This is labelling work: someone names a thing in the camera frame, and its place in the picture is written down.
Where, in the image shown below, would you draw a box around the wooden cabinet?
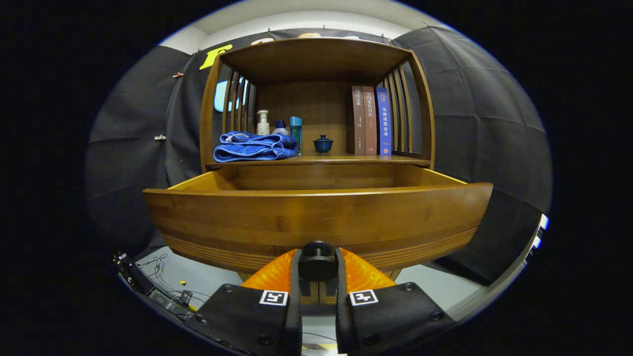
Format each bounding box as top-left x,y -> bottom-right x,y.
199,37 -> 436,305

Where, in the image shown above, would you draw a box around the blue book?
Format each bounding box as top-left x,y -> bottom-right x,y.
376,87 -> 392,156

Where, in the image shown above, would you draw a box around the dark brown book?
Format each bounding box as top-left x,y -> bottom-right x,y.
352,85 -> 366,155

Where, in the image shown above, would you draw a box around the blue folded towel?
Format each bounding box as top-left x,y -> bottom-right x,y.
213,131 -> 299,163

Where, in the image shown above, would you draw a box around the teal slim bottle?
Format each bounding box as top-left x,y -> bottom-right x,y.
290,116 -> 303,156

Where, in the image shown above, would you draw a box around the tangled thin cables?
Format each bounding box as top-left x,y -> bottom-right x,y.
136,254 -> 208,307

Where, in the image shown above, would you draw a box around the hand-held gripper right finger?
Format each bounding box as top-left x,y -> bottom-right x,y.
335,247 -> 456,356

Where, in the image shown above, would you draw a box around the wooden countertop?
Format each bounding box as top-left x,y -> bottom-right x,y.
205,152 -> 431,169

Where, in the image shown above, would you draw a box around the reddish brown book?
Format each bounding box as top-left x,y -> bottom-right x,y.
362,86 -> 378,155

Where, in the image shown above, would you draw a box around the black electronic device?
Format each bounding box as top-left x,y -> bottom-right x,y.
111,252 -> 198,317

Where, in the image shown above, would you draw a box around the wooden drawer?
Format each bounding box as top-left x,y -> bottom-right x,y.
142,163 -> 494,275

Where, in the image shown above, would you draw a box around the black drawer knob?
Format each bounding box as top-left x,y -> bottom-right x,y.
298,241 -> 339,282

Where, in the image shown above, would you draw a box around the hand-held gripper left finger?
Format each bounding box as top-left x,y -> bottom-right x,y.
195,249 -> 303,356

